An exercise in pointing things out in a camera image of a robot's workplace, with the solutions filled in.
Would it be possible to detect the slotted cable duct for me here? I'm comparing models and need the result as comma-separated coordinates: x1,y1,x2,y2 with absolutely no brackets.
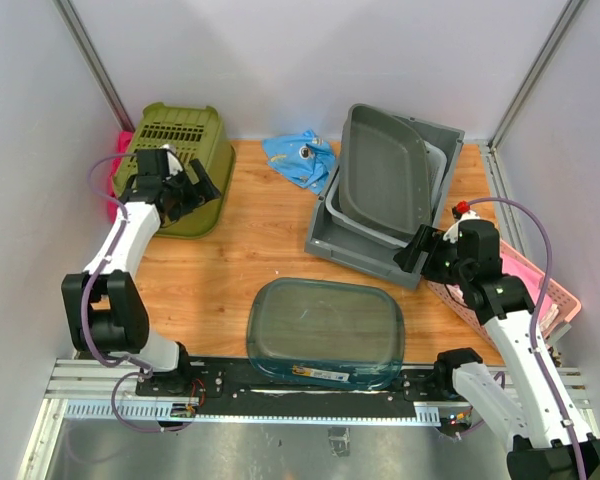
65,396,441,427

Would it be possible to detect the dark grey plastic tub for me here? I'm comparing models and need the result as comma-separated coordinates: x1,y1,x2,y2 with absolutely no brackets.
339,104,432,241

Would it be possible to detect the olive green slotted basket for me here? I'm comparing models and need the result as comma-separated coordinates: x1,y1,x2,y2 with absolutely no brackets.
127,102,236,239

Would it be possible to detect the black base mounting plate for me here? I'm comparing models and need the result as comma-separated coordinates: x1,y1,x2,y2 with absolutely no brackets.
135,357,461,407

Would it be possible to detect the pink plastic basket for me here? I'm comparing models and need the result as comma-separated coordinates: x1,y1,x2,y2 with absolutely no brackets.
428,241,581,347

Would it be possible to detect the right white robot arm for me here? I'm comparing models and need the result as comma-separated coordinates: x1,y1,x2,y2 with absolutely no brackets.
394,215,600,479

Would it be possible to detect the light grey perforated basket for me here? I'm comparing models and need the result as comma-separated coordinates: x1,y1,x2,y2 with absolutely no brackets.
325,139,447,248

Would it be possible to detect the large grey storage bin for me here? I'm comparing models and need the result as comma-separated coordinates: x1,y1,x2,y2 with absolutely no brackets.
305,117,465,290

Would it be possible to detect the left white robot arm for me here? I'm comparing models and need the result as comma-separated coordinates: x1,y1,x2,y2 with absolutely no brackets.
61,144,221,396

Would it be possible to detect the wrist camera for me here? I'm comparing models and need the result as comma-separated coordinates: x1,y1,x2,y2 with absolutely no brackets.
161,144,184,176
443,201,481,244

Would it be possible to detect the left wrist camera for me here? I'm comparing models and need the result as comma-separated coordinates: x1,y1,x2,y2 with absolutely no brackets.
161,144,184,176

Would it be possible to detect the pink folded cloth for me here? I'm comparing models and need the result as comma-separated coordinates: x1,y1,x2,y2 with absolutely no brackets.
501,254,558,329

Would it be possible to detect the clear teal plastic tub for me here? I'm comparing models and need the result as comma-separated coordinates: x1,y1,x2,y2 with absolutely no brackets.
246,278,405,391

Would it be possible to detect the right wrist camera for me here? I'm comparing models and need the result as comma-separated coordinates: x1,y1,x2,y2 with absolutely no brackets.
443,201,481,244

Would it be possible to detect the magenta cloth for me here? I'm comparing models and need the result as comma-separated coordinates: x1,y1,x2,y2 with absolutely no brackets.
106,131,133,224

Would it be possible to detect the blue printed cloth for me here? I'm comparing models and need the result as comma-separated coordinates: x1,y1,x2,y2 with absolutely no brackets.
261,129,336,195

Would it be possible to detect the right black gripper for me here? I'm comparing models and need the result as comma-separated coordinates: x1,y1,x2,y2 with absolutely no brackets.
394,224,471,286

